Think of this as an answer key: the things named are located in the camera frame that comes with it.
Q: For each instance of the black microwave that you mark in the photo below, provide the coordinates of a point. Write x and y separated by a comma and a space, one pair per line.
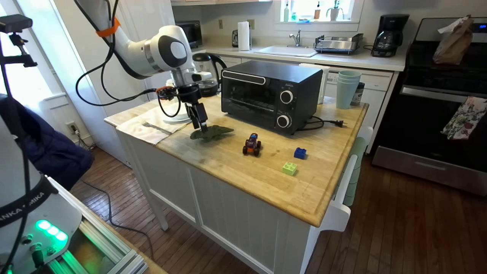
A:
192, 33

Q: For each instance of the teal towel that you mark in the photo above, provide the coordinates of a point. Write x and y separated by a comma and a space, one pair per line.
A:
355, 171

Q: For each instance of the dark can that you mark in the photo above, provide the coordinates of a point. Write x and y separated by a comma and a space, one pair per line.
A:
358, 95

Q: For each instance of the camera on mount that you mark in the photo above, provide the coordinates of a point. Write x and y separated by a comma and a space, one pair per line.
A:
13, 23

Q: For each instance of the toaster oven door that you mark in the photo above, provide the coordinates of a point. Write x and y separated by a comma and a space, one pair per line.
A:
247, 97

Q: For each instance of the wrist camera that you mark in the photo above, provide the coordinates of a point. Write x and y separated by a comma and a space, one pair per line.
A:
166, 93

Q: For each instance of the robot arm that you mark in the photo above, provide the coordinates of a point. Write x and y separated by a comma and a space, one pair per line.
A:
129, 53

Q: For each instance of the plant in white vase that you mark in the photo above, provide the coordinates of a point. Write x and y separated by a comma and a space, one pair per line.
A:
334, 13

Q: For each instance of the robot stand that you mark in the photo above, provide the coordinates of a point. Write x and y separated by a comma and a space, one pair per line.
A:
114, 251

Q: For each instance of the brown bottle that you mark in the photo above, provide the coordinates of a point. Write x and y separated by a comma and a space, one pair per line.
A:
317, 13

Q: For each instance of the paper towel roll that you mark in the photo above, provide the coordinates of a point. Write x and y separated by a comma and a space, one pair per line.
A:
244, 36

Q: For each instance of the brown paper bag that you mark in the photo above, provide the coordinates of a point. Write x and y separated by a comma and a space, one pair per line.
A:
454, 45

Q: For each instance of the white cloth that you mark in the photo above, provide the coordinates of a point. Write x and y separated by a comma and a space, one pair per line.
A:
140, 131

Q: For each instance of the dish rack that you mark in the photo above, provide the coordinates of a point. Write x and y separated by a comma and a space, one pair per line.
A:
338, 45

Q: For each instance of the floral towel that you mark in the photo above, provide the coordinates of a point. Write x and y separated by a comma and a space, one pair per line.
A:
466, 118

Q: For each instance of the black electric kettle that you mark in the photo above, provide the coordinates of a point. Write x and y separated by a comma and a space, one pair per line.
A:
207, 85

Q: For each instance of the white sink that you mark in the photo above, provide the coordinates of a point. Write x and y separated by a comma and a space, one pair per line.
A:
287, 50

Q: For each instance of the toaster oven knob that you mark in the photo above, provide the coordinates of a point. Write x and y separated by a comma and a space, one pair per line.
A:
283, 121
286, 96

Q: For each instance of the light green toy block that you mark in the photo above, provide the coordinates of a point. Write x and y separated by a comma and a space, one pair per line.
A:
289, 168

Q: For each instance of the window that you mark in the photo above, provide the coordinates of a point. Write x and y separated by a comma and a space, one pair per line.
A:
304, 7

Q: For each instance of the green bottle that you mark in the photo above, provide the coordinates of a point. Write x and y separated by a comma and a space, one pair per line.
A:
286, 14

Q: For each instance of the red toy truck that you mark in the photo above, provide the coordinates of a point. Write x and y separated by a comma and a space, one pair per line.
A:
252, 145

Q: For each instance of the black toaster oven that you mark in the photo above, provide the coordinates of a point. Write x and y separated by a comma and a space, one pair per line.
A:
300, 87

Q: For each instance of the green toy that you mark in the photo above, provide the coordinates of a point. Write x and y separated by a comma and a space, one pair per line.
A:
215, 133

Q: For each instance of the black coffee maker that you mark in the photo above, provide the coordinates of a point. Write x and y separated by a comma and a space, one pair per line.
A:
389, 38

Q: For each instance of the silver fork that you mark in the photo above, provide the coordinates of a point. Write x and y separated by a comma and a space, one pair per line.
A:
156, 127

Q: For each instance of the stack of teal cups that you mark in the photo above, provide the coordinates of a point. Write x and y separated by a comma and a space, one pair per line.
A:
345, 93

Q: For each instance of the white plate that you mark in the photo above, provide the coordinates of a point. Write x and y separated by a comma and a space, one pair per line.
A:
175, 118

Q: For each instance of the blue toy block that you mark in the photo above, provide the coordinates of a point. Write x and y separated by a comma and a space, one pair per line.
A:
299, 153

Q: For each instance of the dark blue jacket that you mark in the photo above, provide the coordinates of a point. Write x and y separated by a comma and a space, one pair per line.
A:
49, 152

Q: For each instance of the silver tap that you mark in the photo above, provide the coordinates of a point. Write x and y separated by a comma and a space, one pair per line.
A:
296, 38

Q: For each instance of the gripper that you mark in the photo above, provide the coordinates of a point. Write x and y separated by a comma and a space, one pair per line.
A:
189, 94

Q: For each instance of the black stove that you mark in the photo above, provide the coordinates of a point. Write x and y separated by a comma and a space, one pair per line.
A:
426, 125

